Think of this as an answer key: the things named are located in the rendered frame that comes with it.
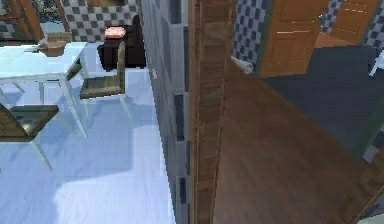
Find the pink cushion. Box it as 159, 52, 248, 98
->
104, 26, 127, 40

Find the pale blue table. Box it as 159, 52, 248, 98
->
0, 41, 89, 140

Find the brown wooden cabinet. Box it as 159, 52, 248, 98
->
0, 0, 46, 44

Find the white cylinder roll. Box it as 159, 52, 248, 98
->
230, 55, 255, 75

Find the dark brown armchair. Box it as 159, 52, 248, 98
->
97, 14, 148, 72

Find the olive seat white leg chair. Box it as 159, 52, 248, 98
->
0, 102, 60, 173
79, 40, 134, 125

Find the orange wooden room door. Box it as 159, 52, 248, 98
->
259, 0, 330, 79
314, 0, 381, 49

